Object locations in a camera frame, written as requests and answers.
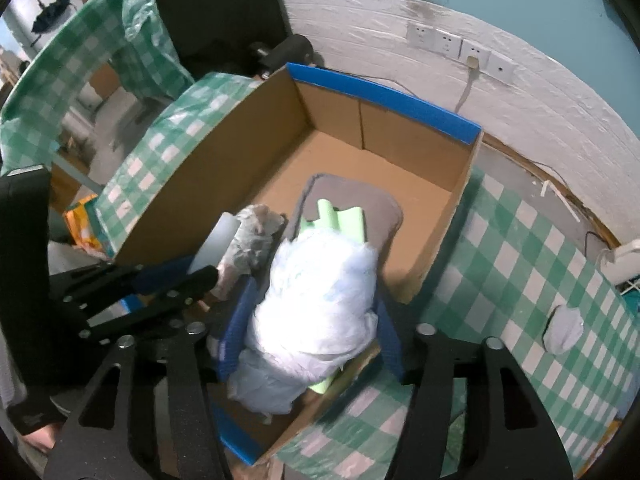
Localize light blue knitted sock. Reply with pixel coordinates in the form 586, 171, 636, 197
542, 304, 584, 356

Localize grey power cord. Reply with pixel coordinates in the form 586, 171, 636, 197
453, 56, 482, 114

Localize person's left hand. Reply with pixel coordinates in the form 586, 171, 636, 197
21, 422, 62, 455

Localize white wall socket strip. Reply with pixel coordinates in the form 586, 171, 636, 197
407, 22, 516, 84

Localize grey fleece-lined garment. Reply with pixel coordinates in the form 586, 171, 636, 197
283, 174, 404, 269

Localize white electric kettle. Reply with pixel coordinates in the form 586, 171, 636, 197
597, 238, 640, 285

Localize yellow package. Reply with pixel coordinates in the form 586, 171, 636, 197
63, 194, 108, 256

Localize grey patterned cloth bundle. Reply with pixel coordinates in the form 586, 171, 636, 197
212, 204, 285, 300

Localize white fluffy soft bundle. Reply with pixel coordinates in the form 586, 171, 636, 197
227, 230, 378, 415

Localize blue cardboard storage box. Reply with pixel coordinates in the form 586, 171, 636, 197
113, 62, 484, 467

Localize green checkered tablecloth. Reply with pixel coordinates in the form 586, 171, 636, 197
92, 71, 637, 480

